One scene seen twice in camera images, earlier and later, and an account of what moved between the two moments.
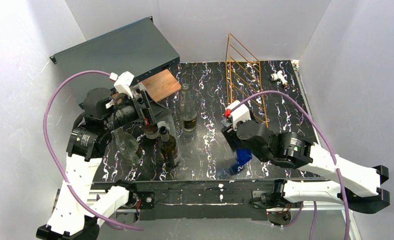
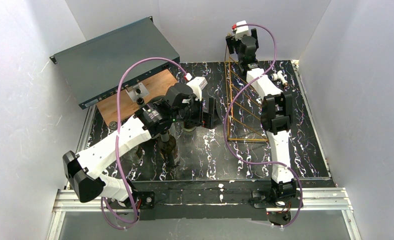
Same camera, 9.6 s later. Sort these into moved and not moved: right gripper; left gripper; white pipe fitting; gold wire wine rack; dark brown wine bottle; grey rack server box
Moved: left gripper; right gripper
Not moved: white pipe fitting; gold wire wine rack; grey rack server box; dark brown wine bottle
